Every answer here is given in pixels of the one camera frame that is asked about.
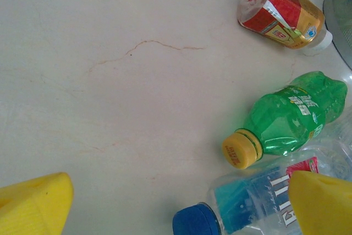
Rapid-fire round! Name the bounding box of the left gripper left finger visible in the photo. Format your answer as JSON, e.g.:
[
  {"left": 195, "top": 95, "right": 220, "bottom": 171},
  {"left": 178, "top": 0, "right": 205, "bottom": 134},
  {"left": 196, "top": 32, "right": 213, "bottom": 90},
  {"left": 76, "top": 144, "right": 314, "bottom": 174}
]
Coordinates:
[{"left": 0, "top": 172, "right": 75, "bottom": 235}]

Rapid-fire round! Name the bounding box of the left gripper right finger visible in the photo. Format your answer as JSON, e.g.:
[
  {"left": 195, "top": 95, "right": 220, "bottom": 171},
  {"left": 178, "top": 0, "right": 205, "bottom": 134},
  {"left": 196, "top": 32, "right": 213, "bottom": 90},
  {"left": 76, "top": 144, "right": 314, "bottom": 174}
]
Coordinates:
[{"left": 287, "top": 171, "right": 352, "bottom": 235}]

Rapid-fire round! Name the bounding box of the Fiji water bottle blue cap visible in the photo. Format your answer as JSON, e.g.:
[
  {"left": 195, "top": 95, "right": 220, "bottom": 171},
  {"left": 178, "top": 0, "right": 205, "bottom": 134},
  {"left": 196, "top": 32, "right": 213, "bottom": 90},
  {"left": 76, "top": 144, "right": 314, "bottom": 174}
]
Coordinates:
[{"left": 172, "top": 156, "right": 306, "bottom": 235}]

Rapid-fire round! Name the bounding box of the green bottle yellow cap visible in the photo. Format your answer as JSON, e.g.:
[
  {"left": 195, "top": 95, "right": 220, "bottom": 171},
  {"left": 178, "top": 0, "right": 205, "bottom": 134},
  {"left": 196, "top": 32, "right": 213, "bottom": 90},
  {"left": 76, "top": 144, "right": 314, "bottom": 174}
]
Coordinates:
[{"left": 221, "top": 70, "right": 348, "bottom": 170}]

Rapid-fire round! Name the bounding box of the grey mesh waste bin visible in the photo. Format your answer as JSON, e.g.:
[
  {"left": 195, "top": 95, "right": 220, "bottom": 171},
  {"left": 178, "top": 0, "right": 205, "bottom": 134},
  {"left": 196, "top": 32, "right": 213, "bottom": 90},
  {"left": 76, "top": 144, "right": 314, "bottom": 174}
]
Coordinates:
[{"left": 322, "top": 0, "right": 352, "bottom": 71}]

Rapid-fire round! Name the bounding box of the red gold label bottle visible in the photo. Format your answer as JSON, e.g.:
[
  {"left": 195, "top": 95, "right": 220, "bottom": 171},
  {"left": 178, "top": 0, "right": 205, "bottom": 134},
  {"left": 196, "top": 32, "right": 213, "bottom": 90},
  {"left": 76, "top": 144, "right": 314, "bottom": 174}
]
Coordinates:
[{"left": 236, "top": 0, "right": 334, "bottom": 50}]

